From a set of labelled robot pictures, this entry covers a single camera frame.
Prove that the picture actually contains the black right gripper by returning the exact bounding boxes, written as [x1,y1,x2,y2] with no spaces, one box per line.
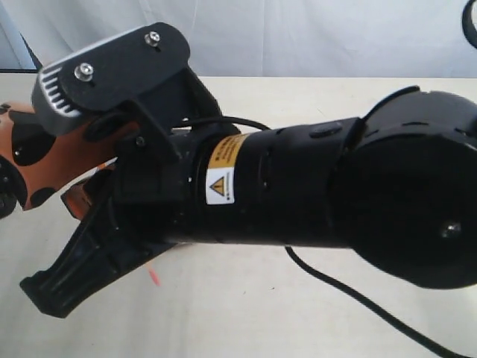
[20,69,237,318]

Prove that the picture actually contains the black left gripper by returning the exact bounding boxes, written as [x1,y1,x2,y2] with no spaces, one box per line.
[1,102,138,219]

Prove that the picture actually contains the thin orange straw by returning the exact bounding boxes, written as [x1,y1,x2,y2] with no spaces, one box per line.
[96,160,160,286]

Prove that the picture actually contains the white backdrop cloth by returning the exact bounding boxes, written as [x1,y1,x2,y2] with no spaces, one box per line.
[1,1,476,78]

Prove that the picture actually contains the dark frame at backdrop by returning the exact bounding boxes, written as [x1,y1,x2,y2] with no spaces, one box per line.
[1,35,42,74]

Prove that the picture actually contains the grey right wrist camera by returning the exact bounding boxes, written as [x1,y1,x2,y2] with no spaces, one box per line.
[31,22,190,163]

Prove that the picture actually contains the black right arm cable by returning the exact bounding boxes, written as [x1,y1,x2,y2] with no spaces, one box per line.
[285,0,477,358]

